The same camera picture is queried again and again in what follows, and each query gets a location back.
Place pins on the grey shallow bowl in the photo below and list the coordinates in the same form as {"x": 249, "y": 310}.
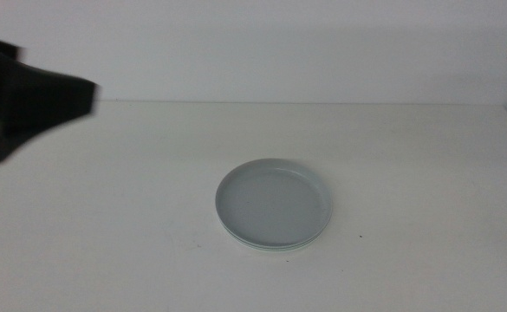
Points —
{"x": 272, "y": 201}

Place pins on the pale green shallow bowl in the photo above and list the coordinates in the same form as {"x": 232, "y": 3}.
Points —
{"x": 279, "y": 248}

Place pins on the white shallow bowl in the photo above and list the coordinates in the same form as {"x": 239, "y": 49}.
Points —
{"x": 279, "y": 251}

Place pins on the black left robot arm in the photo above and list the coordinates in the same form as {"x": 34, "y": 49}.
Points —
{"x": 23, "y": 108}

